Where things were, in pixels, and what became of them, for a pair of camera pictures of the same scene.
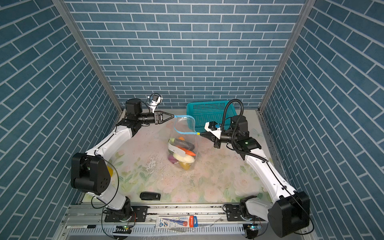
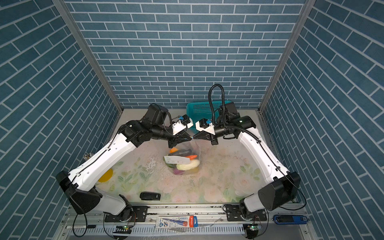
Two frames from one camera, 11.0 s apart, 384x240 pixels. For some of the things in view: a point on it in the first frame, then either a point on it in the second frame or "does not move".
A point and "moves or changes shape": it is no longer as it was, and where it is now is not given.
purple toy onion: x=171 y=158 -> x=177 y=171
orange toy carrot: x=187 y=152 -> x=192 y=157
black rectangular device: x=150 y=196 does not move
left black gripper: x=157 y=114 -> x=176 y=139
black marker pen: x=80 y=226 does not move
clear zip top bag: x=182 y=144 moves or changes shape
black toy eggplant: x=181 y=143 moves or changes shape
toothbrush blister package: x=176 y=221 does not move
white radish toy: x=187 y=158 -> x=193 y=163
